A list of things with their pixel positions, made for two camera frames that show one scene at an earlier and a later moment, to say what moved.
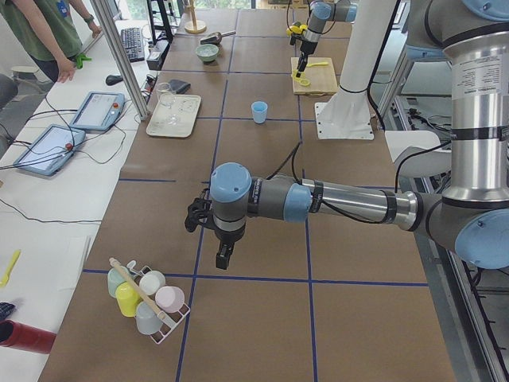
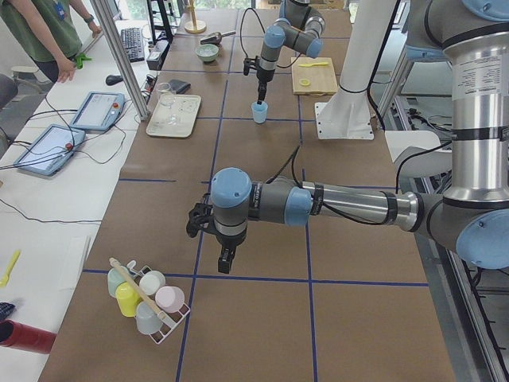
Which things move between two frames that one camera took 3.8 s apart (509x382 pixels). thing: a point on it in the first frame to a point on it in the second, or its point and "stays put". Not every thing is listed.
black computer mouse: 111,79 stays put
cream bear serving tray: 174,115 stays put
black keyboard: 132,40 stays put
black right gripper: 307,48 to 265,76
